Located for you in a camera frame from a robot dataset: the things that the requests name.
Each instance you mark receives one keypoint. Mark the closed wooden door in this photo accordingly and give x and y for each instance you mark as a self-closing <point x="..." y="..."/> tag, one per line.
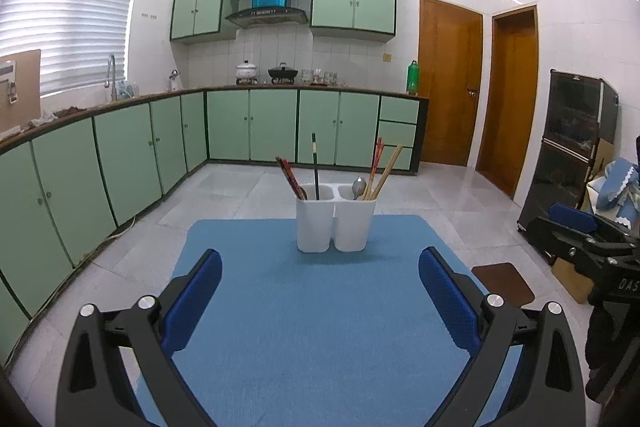
<point x="450" y="82"/>

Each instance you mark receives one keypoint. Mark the white window blinds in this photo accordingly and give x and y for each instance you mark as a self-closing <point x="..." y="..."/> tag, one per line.
<point x="75" y="7"/>

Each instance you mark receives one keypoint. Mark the green cabinet drawer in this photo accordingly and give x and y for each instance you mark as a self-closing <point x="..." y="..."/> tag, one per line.
<point x="400" y="157"/>
<point x="399" y="109"/>
<point x="397" y="134"/>

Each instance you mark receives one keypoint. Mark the white bracket on cardboard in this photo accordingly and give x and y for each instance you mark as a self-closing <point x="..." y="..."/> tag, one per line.
<point x="7" y="72"/>

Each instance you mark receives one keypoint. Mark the black range hood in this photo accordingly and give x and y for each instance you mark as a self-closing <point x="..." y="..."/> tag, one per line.
<point x="265" y="16"/>

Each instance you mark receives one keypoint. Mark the metal spoon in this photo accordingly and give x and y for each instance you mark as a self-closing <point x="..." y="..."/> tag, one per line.
<point x="358" y="188"/>

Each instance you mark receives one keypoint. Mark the glass jar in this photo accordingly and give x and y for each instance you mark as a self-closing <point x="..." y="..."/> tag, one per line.
<point x="330" y="78"/>
<point x="306" y="76"/>

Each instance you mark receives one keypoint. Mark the white cooking pot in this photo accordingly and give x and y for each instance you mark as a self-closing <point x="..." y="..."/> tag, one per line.
<point x="246" y="71"/>

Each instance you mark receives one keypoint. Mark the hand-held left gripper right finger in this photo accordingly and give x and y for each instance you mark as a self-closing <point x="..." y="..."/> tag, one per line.
<point x="450" y="302"/>

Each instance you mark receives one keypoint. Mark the blue table mat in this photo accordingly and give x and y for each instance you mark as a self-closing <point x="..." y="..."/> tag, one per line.
<point x="310" y="307"/>

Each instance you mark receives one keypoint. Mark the white double utensil holder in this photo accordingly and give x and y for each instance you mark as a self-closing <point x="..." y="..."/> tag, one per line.
<point x="312" y="227"/>

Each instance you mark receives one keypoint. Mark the chrome sink faucet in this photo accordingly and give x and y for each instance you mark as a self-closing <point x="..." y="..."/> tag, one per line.
<point x="111" y="72"/>

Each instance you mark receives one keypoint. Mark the small white countertop tap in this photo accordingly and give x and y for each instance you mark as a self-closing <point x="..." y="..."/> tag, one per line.
<point x="173" y="79"/>

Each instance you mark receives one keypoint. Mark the black chopstick with silver band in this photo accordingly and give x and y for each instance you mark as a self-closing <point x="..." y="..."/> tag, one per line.
<point x="314" y="167"/>
<point x="318" y="172"/>

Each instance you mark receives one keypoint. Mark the black glass cabinet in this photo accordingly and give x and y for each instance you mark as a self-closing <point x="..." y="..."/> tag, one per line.
<point x="570" y="132"/>

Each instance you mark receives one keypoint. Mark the black wok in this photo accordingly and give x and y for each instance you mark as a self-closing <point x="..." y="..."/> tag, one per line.
<point x="282" y="72"/>

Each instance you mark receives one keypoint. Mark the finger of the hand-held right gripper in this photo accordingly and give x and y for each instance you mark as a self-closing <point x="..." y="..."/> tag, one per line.
<point x="572" y="213"/>
<point x="565" y="242"/>

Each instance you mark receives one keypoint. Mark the red patterned wooden chopstick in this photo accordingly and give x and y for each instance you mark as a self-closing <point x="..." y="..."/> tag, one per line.
<point x="379" y="154"/>
<point x="295" y="182"/>
<point x="376" y="152"/>
<point x="286" y="174"/>

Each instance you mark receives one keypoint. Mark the plain wooden chopstick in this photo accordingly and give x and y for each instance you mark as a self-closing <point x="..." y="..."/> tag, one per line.
<point x="396" y="161"/>
<point x="391" y="162"/>

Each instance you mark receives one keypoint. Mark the green lower kitchen cabinets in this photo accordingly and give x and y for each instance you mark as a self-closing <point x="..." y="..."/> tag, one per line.
<point x="125" y="157"/>

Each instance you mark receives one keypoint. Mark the green plastic bottle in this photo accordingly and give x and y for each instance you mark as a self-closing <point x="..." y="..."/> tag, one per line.
<point x="412" y="77"/>

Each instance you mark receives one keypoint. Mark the wooden door in frame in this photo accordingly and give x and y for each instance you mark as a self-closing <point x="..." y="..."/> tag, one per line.
<point x="510" y="107"/>

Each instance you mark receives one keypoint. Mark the person's right hand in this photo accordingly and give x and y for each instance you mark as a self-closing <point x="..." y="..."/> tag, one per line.
<point x="607" y="347"/>

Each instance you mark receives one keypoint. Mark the blue lace-trimmed cloth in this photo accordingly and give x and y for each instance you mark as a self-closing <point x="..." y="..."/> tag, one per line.
<point x="620" y="182"/>

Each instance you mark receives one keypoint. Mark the cardboard box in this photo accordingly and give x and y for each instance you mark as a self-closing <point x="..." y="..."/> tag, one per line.
<point x="575" y="274"/>
<point x="27" y="92"/>

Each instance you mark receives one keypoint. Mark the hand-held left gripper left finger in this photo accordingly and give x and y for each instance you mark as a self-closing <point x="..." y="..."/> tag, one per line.
<point x="195" y="302"/>

